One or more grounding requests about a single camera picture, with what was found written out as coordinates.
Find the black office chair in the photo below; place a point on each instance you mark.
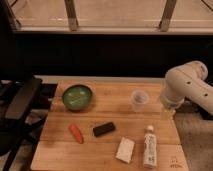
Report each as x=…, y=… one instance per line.
x=13, y=127

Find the white tube bottle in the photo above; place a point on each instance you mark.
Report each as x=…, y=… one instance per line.
x=150, y=148

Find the green ceramic bowl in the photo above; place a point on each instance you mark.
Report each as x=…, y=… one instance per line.
x=77, y=97

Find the white folded cloth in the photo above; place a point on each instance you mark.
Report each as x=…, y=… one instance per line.
x=125, y=150

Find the black rectangular block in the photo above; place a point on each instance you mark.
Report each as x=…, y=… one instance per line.
x=103, y=129

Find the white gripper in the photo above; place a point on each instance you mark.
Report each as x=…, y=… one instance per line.
x=168, y=112

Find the orange red pepper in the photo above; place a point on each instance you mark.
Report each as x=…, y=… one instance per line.
x=76, y=133

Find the clear plastic cup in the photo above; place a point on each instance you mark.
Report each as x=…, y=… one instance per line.
x=138, y=99

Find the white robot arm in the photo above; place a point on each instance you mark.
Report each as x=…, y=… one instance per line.
x=186, y=81

